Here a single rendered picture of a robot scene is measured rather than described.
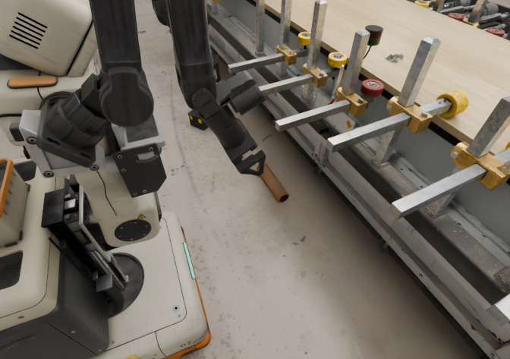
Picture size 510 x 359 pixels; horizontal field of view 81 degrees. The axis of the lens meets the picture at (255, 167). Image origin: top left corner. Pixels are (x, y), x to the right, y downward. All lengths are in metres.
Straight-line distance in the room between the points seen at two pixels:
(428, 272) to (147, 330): 1.25
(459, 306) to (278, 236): 0.88
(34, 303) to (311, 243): 1.29
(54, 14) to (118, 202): 0.47
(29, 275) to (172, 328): 0.58
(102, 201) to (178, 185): 1.21
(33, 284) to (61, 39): 0.57
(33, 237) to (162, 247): 0.62
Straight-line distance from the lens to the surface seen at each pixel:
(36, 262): 0.96
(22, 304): 0.93
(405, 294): 1.78
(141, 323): 1.35
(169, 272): 1.40
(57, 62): 0.67
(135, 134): 0.79
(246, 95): 0.59
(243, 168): 0.64
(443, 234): 1.11
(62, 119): 0.56
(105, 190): 0.89
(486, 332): 1.68
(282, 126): 1.07
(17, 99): 0.67
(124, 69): 0.50
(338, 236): 1.83
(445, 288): 1.68
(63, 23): 0.64
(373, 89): 1.24
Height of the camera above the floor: 1.51
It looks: 46 degrees down
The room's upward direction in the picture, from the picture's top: straight up
